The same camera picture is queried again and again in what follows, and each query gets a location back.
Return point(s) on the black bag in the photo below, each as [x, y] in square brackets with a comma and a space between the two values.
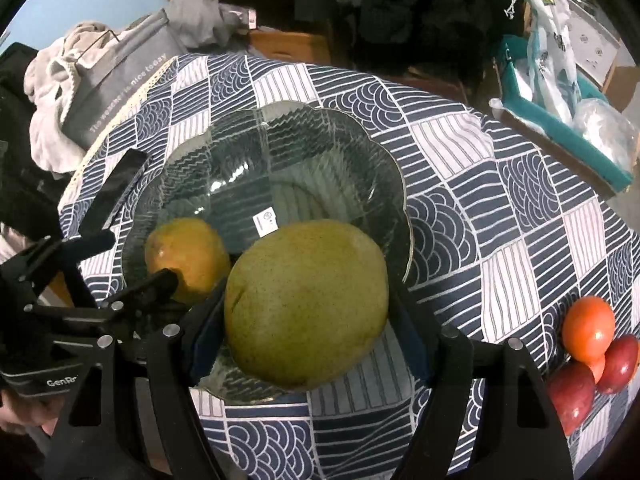
[20, 110]

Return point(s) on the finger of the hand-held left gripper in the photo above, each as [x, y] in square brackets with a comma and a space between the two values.
[75, 245]
[150, 287]

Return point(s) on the printed white plastic bag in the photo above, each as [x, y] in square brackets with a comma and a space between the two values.
[550, 25]

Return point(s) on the dark hanging clothes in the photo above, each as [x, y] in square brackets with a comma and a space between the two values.
[425, 10]

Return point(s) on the teal plastic basket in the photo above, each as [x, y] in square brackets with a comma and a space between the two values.
[570, 137]

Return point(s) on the scalloped glass bowl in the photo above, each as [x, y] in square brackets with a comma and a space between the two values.
[310, 170]

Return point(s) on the red apple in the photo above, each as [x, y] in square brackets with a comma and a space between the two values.
[620, 362]
[570, 397]

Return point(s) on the orange-red tomato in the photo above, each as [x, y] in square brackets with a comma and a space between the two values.
[589, 327]

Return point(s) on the beige cloth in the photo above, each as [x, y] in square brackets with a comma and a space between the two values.
[47, 125]

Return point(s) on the grey garment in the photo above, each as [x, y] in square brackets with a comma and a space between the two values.
[200, 20]

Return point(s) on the blue white patterned tablecloth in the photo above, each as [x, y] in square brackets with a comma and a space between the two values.
[500, 240]

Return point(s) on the grey printed tote bag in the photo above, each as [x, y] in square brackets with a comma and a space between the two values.
[120, 80]

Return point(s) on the green pear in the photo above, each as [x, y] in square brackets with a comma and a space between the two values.
[305, 305]

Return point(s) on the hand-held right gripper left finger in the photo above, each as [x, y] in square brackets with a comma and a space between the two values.
[200, 345]

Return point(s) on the black smartphone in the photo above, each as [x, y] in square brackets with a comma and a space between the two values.
[117, 182]

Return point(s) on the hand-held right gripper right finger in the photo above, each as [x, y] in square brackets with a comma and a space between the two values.
[411, 342]

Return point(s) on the white printed box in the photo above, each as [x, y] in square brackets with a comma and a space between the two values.
[595, 40]

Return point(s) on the clear plastic bag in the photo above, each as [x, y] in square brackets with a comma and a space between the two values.
[605, 130]

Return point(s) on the yellow-green mango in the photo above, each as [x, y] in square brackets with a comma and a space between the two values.
[190, 255]

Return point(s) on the person's left hand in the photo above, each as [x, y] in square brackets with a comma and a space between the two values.
[25, 415]

